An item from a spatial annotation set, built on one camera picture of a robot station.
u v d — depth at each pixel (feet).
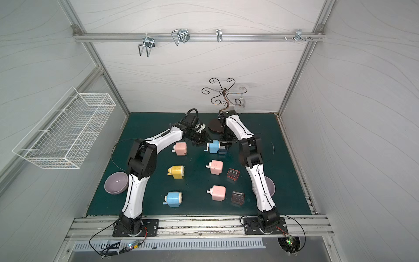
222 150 3.30
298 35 2.51
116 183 2.80
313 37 2.58
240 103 3.41
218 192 2.56
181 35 2.51
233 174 2.98
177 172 2.76
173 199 2.46
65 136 2.26
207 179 2.97
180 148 3.06
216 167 2.82
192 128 2.79
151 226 2.41
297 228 2.46
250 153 2.17
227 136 2.91
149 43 2.57
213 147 3.14
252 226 2.41
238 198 2.69
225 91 2.91
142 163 1.87
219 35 2.65
